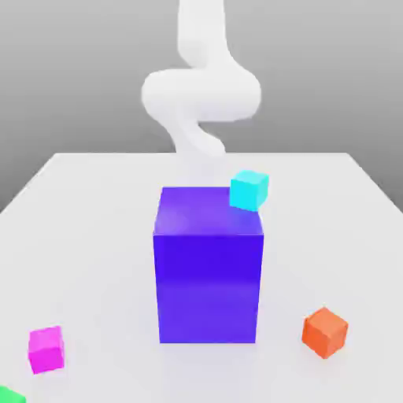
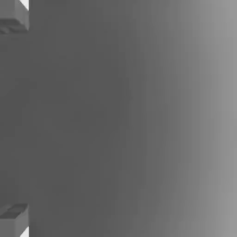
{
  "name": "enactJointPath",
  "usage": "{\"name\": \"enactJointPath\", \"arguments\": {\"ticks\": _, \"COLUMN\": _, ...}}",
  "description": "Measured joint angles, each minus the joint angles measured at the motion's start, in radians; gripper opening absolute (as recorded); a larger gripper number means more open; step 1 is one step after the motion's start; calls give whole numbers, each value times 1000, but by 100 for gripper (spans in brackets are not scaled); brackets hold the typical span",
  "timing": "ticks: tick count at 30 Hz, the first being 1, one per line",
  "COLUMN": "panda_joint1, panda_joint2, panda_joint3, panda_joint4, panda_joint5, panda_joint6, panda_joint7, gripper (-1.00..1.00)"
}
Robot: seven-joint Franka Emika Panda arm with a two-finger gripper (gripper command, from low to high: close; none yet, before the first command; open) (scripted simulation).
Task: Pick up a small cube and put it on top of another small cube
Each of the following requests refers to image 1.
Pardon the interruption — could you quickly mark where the small cyan cube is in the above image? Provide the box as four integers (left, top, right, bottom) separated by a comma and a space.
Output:
229, 169, 270, 213

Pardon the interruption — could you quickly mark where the small orange cube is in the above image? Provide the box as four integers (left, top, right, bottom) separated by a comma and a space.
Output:
301, 306, 349, 360

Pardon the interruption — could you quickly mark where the small magenta cube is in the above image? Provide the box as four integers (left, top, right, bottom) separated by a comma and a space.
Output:
27, 325, 65, 375

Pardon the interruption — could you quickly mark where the small green cube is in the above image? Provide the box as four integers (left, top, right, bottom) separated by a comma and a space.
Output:
0, 385, 28, 403

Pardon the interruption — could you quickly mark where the large purple box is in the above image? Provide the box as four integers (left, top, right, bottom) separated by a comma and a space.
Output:
152, 186, 264, 345

